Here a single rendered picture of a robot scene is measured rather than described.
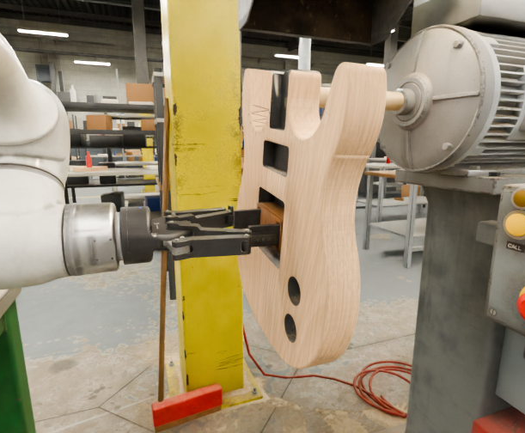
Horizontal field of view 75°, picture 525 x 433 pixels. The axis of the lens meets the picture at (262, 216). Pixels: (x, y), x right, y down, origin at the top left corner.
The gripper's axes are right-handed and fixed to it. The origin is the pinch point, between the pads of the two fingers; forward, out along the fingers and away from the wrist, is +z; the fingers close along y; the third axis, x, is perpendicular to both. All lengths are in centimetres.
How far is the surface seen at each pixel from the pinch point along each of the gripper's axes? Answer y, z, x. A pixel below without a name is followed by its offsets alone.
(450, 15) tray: -7.5, 35.3, 33.7
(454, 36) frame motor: -2.1, 31.4, 29.3
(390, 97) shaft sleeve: -6.1, 24.1, 19.6
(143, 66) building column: -910, 12, 101
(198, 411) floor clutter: -71, 1, -110
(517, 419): 12, 53, -42
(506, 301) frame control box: 17.9, 29.2, -7.1
